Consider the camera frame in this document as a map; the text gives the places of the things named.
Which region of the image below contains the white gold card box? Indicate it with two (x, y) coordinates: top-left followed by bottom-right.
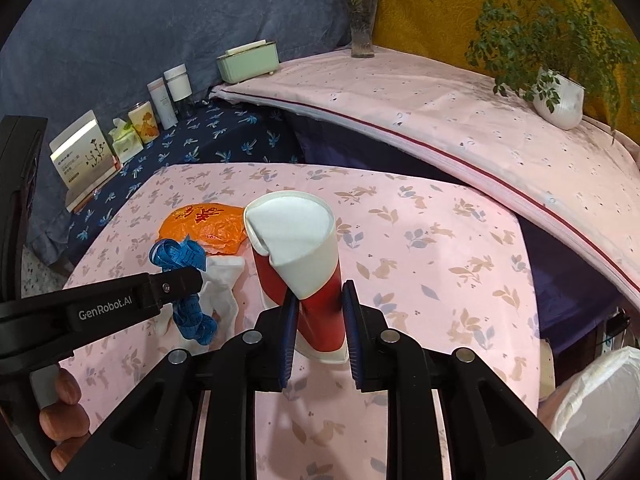
(49, 110), (121, 211)

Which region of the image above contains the person's left hand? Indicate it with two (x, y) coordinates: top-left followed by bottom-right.
(39, 367), (91, 473)

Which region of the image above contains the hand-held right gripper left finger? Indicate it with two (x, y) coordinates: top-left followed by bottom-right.
(65, 292), (301, 480)

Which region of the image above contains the green tissue packet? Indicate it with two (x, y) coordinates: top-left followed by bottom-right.
(108, 117), (144, 163)

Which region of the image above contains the short white lidded bottle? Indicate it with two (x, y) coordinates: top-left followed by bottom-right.
(164, 64), (194, 117)

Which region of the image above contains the pink quilt with red piping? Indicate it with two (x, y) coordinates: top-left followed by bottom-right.
(207, 45), (640, 311)

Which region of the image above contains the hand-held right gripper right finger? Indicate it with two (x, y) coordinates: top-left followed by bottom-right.
(340, 280), (576, 480)

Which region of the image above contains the pink rabbit print tablecloth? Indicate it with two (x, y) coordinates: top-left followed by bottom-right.
(57, 162), (543, 480)

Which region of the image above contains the pale green tissue box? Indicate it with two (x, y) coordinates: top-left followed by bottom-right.
(216, 39), (279, 84)

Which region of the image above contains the white sock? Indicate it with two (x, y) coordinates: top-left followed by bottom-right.
(152, 255), (246, 337)

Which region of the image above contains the glass vase with pink flowers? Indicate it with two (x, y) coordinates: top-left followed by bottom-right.
(324, 0), (391, 58)

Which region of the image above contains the small orange plastic bag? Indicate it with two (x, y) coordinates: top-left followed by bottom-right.
(159, 202), (249, 256)

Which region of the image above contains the yellow orange printed can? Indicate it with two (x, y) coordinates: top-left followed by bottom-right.
(128, 101), (161, 143)

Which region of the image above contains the tall white bottle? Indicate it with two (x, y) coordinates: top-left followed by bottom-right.
(147, 77), (177, 131)

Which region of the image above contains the green plant in white pot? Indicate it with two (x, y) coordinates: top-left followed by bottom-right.
(422, 0), (636, 131)

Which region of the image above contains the blue ribbon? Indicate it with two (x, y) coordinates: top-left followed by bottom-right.
(150, 236), (219, 346)

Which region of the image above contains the mustard yellow backdrop cloth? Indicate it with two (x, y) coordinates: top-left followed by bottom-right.
(375, 0), (640, 136)

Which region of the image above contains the bin with white liner bag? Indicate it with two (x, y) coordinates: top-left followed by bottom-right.
(537, 340), (640, 461)

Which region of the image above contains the red white paper cup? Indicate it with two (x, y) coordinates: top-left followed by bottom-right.
(243, 190), (349, 363)

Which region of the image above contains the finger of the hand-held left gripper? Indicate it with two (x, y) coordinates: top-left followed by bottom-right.
(60, 266), (203, 348)

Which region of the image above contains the navy floral cloth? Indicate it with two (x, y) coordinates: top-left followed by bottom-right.
(65, 97), (306, 266)

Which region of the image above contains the blue grey backdrop cloth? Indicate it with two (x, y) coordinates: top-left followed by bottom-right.
(0, 0), (381, 271)

